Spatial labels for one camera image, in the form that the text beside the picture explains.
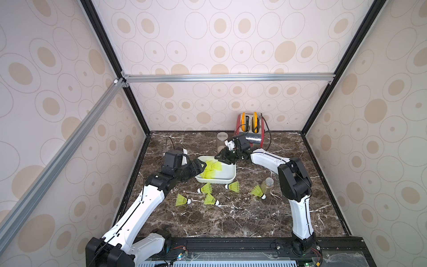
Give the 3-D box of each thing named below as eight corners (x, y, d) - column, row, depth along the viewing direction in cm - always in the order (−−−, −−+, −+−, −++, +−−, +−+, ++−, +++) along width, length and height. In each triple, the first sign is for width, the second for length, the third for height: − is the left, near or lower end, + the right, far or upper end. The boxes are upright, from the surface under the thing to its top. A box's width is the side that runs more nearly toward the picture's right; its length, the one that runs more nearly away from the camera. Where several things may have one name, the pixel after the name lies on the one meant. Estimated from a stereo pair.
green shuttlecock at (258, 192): (259, 203, 89) (261, 199, 85) (250, 192, 93) (251, 188, 89) (265, 198, 91) (267, 195, 87) (256, 188, 94) (257, 184, 91)
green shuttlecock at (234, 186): (225, 193, 93) (225, 189, 89) (224, 185, 96) (225, 181, 92) (239, 193, 93) (239, 189, 89) (238, 185, 96) (239, 181, 92)
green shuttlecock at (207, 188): (201, 199, 90) (201, 196, 87) (197, 191, 93) (196, 188, 90) (214, 192, 92) (214, 189, 89) (209, 184, 95) (209, 181, 92)
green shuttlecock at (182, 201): (177, 206, 88) (175, 202, 85) (178, 197, 91) (177, 193, 88) (190, 206, 88) (189, 202, 85) (191, 197, 91) (190, 193, 88)
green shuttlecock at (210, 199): (204, 204, 89) (203, 201, 85) (205, 196, 92) (205, 192, 88) (219, 205, 88) (219, 202, 85) (220, 197, 91) (220, 194, 88)
